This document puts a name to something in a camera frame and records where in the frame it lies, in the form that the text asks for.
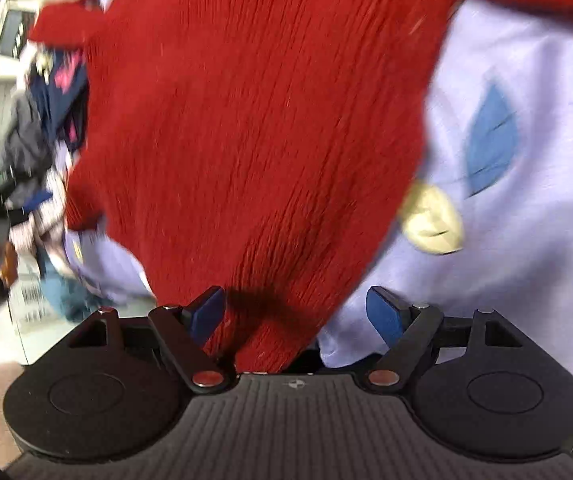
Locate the purple floral bed sheet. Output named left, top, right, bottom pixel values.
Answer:
left=60, top=0, right=573, bottom=380

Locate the red knitted sweater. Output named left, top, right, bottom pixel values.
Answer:
left=29, top=0, right=573, bottom=373

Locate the white control panel appliance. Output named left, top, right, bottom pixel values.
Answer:
left=0, top=0, right=92, bottom=86

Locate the navy patterned clothes pile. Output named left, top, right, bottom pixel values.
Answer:
left=0, top=48, right=89, bottom=278

